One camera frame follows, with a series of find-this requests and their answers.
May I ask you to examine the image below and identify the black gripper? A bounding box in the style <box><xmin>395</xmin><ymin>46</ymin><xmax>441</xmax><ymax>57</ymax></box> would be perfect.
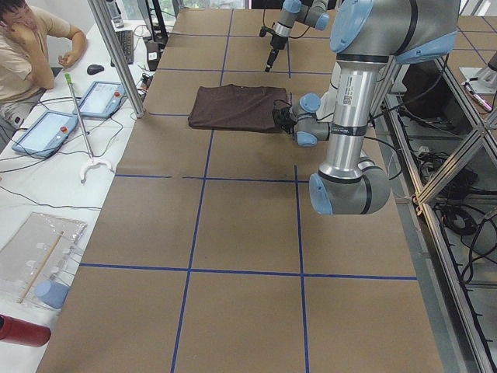
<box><xmin>265</xmin><ymin>34</ymin><xmax>287</xmax><ymax>72</ymax></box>
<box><xmin>272</xmin><ymin>106</ymin><xmax>295</xmax><ymax>134</ymax></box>

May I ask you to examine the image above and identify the brown t-shirt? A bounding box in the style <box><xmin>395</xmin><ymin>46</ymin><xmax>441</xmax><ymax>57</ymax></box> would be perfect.
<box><xmin>188</xmin><ymin>84</ymin><xmax>287</xmax><ymax>133</ymax></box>

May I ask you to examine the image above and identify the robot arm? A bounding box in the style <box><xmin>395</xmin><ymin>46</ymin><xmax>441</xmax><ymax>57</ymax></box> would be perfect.
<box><xmin>259</xmin><ymin>0</ymin><xmax>330</xmax><ymax>72</ymax></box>
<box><xmin>284</xmin><ymin>1</ymin><xmax>460</xmax><ymax>215</ymax></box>

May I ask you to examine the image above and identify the black keyboard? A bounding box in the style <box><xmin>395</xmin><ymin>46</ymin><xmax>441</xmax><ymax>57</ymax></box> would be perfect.
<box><xmin>116</xmin><ymin>30</ymin><xmax>134</xmax><ymax>64</ymax></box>

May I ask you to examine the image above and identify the far blue teach pendant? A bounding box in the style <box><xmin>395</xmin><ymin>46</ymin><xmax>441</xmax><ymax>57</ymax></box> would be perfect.
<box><xmin>77</xmin><ymin>81</ymin><xmax>125</xmax><ymax>120</ymax></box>

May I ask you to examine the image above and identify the blue teach pendant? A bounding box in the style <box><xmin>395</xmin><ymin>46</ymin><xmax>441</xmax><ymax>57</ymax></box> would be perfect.
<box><xmin>11</xmin><ymin>110</ymin><xmax>78</xmax><ymax>159</ymax></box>
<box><xmin>77</xmin><ymin>81</ymin><xmax>125</xmax><ymax>120</ymax></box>

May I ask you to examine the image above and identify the black computer mouse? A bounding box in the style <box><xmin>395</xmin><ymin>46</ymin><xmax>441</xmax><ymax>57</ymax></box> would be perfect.
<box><xmin>86</xmin><ymin>64</ymin><xmax>105</xmax><ymax>75</ymax></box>

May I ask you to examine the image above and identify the reacher grabber stick tool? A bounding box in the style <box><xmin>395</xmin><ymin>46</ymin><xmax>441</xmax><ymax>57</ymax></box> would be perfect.
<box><xmin>64</xmin><ymin>73</ymin><xmax>113</xmax><ymax>184</ymax></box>

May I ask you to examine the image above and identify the near blue teach pendant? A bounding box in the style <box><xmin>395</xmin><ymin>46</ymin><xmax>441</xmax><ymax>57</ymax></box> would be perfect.
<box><xmin>11</xmin><ymin>110</ymin><xmax>78</xmax><ymax>159</ymax></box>

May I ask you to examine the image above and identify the seated person beige shirt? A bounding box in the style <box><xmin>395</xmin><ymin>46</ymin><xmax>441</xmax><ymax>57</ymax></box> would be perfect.
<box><xmin>1</xmin><ymin>1</ymin><xmax>87</xmax><ymax>127</ymax></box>

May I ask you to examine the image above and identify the wooden stick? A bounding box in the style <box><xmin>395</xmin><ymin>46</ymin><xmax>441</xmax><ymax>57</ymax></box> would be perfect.
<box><xmin>16</xmin><ymin>231</ymin><xmax>64</xmax><ymax>304</ymax></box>

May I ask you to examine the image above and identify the clear plastic bag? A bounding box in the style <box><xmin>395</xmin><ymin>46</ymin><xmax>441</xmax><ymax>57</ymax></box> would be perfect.
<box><xmin>1</xmin><ymin>213</ymin><xmax>87</xmax><ymax>309</ymax></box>

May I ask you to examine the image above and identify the red bottle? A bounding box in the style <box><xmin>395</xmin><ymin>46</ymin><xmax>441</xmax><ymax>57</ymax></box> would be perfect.
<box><xmin>1</xmin><ymin>315</ymin><xmax>51</xmax><ymax>347</ymax></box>

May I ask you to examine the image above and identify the white camera mast base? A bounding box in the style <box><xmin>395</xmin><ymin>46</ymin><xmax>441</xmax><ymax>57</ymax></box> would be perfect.
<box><xmin>316</xmin><ymin>64</ymin><xmax>341</xmax><ymax>121</ymax></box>

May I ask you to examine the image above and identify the aluminium frame post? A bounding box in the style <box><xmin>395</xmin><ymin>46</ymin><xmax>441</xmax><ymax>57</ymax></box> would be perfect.
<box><xmin>87</xmin><ymin>0</ymin><xmax>145</xmax><ymax>118</ymax></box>

